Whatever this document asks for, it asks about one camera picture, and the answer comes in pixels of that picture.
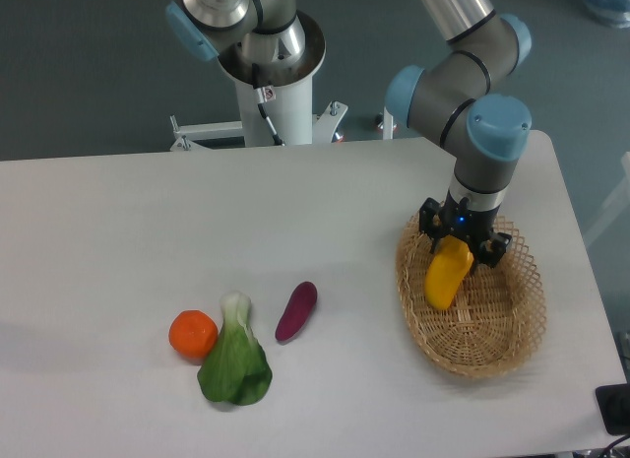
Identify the orange tangerine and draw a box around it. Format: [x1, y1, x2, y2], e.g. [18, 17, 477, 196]
[168, 310, 219, 360]

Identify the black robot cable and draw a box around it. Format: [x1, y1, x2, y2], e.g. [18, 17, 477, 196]
[250, 62, 286, 147]

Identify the black device at table edge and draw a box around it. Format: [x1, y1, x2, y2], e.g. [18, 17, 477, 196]
[595, 383, 629, 435]

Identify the woven wicker basket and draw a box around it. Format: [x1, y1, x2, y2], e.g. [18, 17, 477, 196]
[396, 215, 546, 379]

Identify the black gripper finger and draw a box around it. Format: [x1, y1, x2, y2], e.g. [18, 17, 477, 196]
[471, 230, 512, 275]
[418, 198, 445, 254]

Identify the purple sweet potato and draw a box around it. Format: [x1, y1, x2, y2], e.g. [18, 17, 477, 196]
[275, 281, 318, 343]

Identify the yellow mango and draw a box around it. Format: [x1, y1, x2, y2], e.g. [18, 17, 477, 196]
[424, 236, 474, 310]

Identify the green bok choy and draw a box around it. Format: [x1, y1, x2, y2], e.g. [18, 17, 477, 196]
[197, 291, 273, 406]

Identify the blue object top right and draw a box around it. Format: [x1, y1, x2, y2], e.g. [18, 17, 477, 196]
[582, 0, 629, 29]

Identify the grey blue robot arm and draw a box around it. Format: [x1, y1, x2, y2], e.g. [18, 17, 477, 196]
[165, 0, 532, 267]

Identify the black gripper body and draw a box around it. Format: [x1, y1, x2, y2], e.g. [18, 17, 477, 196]
[440, 192, 499, 252]

